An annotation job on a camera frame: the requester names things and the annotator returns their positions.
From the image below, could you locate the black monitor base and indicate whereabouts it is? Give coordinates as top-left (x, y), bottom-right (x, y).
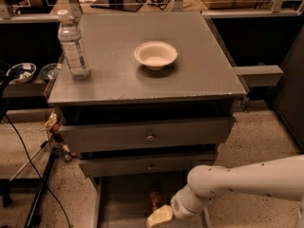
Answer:
top-left (90, 0), bottom-right (143, 12)

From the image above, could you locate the grey side shelf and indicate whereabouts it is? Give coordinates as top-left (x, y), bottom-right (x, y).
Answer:
top-left (234, 65), bottom-right (284, 87)

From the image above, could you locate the grey drawer cabinet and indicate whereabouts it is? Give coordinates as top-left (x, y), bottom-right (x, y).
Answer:
top-left (48, 12), bottom-right (246, 228)

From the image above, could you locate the clear plastic water bottle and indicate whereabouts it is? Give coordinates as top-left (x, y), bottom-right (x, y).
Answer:
top-left (57, 9), bottom-right (90, 79)

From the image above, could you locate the black floor cable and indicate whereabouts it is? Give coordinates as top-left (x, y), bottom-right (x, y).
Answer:
top-left (3, 113), bottom-right (74, 228)

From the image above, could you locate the grey middle drawer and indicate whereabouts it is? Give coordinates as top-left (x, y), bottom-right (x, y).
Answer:
top-left (79, 151), bottom-right (218, 178)

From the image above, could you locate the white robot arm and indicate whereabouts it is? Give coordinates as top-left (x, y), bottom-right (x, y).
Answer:
top-left (146, 155), bottom-right (304, 228)

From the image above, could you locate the grey top drawer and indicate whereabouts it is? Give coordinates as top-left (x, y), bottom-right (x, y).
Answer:
top-left (60, 117), bottom-right (235, 154)

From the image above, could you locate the red coke can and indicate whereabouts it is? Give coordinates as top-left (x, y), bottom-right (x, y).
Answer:
top-left (148, 189), bottom-right (162, 211)

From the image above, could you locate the grey open bottom drawer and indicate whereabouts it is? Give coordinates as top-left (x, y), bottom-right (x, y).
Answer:
top-left (95, 171), bottom-right (186, 228)

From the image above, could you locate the black tripod stand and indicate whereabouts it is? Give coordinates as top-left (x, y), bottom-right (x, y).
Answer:
top-left (0, 140), bottom-right (55, 228)

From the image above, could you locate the dark blue bowl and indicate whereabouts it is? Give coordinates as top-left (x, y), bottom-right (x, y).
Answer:
top-left (39, 63), bottom-right (61, 82)

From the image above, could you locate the white bowl with items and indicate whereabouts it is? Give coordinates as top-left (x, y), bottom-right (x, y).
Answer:
top-left (7, 63), bottom-right (37, 84)

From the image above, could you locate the white paper bowl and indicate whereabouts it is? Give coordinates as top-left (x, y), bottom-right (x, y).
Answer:
top-left (134, 41), bottom-right (178, 70)

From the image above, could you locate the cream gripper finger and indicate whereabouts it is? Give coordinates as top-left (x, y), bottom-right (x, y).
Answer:
top-left (146, 213), bottom-right (163, 228)

